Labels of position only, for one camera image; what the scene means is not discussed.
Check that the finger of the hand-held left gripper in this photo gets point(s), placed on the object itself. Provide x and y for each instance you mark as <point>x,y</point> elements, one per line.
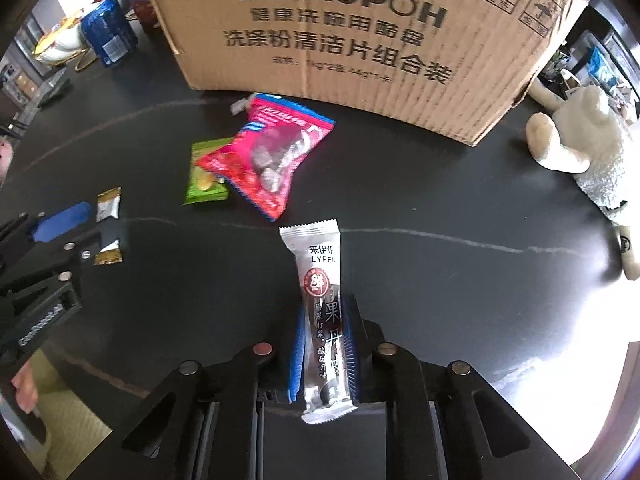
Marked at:
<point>75,255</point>
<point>62,221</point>

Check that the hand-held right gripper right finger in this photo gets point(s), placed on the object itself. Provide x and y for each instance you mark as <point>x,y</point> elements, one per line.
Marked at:
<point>353,350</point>

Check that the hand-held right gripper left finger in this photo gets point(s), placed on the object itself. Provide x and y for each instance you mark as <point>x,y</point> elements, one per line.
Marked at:
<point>296,360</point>

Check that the gold snack packet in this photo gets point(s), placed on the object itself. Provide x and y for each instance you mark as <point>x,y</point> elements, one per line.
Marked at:
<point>109,202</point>

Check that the silver snack bar packet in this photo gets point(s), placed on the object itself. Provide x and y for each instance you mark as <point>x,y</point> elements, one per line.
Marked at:
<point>322,270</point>

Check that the brown cardboard box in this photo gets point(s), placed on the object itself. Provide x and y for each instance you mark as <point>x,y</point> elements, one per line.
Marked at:
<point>350,35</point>

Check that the person's left hand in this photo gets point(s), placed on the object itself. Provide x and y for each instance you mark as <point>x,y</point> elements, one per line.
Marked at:
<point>24,387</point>

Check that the cream textured cloth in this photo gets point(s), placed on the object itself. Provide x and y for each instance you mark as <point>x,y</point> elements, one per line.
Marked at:
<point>70,400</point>

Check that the light green snack packet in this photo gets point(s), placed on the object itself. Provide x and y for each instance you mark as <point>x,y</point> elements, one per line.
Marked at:
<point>205,180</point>

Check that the white lotus fruit bowl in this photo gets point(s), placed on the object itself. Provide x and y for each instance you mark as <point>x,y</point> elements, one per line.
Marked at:
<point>62,46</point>

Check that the yellow snack packet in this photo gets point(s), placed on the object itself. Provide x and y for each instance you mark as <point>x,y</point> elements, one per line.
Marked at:
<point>55,30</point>

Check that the blue soda can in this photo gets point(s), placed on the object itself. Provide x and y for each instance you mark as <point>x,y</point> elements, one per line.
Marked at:
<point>110,32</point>

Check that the pink snack packet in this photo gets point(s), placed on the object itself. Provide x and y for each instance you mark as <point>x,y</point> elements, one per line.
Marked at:
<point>270,160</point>

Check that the small silver candy wrapper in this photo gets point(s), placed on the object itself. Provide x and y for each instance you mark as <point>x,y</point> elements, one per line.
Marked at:
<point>240,106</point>

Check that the blue snack canister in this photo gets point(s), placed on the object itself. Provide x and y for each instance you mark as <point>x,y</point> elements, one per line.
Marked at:
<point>145,12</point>

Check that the white plush sheep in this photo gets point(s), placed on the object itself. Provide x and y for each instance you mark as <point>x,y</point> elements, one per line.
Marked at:
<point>595,160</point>

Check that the blue bag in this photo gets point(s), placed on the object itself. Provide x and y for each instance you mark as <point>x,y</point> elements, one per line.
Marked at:
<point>602,65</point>

